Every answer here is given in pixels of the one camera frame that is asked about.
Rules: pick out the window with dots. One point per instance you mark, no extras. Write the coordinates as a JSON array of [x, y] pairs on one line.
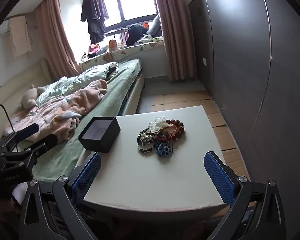
[[137, 2]]

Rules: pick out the pink fleece blanket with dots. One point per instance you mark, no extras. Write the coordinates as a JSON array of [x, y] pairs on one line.
[[77, 102]]

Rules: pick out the orange box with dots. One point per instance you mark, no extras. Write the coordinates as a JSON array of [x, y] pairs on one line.
[[112, 45]]

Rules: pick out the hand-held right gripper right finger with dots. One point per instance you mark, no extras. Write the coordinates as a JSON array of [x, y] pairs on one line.
[[218, 177]]

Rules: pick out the flattened cardboard sheets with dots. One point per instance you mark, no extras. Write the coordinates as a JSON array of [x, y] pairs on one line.
[[222, 132]]

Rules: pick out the grey pillow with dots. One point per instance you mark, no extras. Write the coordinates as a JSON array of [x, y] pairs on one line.
[[153, 26]]

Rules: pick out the dark grey wardrobe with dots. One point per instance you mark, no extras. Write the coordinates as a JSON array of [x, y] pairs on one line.
[[240, 55]]

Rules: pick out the bed with green sheet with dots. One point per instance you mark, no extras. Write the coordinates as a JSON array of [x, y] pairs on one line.
[[110, 97]]

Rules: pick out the pink curtain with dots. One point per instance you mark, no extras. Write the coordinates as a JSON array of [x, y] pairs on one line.
[[173, 30], [55, 42]]

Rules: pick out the beige plush toy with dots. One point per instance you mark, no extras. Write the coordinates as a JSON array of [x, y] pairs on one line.
[[30, 97]]

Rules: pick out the patterned window seat cushion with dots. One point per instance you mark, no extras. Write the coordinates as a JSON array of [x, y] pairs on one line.
[[130, 52]]

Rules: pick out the black jewelry box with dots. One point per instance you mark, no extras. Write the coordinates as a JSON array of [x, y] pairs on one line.
[[107, 142]]

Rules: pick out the hanging beige towel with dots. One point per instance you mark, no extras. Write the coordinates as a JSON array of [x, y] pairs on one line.
[[18, 37]]

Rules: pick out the light patterned quilt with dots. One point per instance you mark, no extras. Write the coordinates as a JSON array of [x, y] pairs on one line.
[[87, 76]]

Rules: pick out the hanging dark clothes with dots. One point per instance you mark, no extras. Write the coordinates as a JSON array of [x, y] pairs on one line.
[[93, 10]]

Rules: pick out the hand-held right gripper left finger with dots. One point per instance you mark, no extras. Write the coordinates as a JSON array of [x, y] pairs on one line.
[[86, 177]]

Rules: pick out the black bag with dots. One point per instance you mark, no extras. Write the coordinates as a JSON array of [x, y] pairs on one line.
[[136, 33]]

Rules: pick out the white plastic bag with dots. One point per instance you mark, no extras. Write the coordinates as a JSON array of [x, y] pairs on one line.
[[157, 125]]

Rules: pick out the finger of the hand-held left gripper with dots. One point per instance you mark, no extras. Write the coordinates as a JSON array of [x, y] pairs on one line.
[[40, 147], [22, 133]]

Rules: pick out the white wall socket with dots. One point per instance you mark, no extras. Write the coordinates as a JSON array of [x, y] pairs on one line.
[[205, 62]]

